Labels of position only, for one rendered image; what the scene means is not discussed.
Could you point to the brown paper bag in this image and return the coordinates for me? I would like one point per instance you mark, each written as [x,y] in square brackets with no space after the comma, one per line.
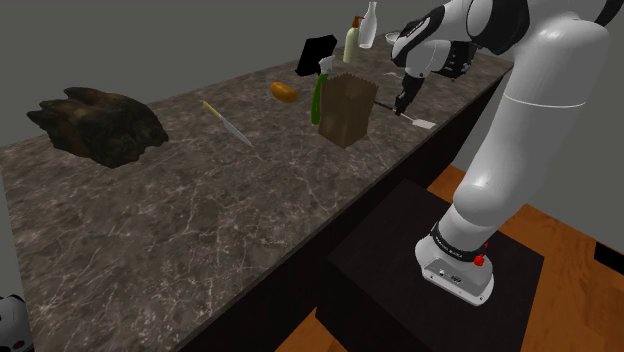
[347,109]

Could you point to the clear glass bottle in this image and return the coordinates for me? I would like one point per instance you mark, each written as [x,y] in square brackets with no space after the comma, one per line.
[367,31]

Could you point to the pale green pump bottle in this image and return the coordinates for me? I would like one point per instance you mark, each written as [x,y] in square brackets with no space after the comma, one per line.
[350,45]

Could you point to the orange bread roll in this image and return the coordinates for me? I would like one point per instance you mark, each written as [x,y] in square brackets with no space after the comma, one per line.
[284,92]

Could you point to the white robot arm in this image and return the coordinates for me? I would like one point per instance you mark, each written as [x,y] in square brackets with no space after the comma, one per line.
[526,122]

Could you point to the grey bowl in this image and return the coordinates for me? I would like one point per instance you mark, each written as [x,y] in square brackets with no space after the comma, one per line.
[391,37]

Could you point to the dark robot stand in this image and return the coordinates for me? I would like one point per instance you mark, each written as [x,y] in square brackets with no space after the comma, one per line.
[390,273]

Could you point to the black small appliance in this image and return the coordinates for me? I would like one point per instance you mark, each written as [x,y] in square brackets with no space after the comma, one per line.
[460,62]

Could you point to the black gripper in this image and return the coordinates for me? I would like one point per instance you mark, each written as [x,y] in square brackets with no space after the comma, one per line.
[411,88]

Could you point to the green spray bottle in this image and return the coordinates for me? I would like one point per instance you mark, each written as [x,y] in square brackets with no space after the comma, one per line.
[317,100]

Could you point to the dark brown rock-shaped lump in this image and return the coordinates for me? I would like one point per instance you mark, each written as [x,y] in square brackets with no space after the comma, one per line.
[100,128]

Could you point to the black flat box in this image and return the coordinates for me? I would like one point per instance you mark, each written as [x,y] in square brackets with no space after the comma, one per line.
[314,54]

